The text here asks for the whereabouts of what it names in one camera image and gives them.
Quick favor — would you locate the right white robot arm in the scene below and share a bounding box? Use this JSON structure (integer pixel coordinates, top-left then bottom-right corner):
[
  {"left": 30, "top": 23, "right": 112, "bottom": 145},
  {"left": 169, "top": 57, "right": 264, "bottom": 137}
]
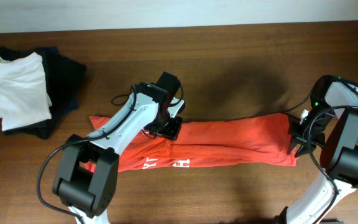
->
[{"left": 273, "top": 75, "right": 358, "bottom": 224}]

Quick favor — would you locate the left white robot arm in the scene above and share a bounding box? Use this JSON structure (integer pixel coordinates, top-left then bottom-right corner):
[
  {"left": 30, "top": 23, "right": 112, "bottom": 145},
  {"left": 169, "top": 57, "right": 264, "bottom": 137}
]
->
[{"left": 52, "top": 81, "right": 185, "bottom": 223}]

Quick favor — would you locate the black folded garment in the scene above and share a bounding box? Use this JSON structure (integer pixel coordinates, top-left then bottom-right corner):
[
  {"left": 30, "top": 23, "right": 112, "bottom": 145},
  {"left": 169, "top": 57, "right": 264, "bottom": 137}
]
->
[{"left": 0, "top": 47, "right": 86, "bottom": 139}]

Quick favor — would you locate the orange t-shirt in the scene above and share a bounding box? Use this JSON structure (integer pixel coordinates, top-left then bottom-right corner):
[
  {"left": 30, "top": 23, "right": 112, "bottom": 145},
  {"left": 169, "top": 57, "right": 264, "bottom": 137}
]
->
[{"left": 118, "top": 113, "right": 296, "bottom": 172}]

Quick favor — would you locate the white folded t-shirt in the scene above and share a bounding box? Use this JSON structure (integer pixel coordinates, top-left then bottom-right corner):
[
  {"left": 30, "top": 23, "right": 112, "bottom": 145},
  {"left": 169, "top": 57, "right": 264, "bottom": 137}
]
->
[{"left": 0, "top": 52, "right": 52, "bottom": 131}]

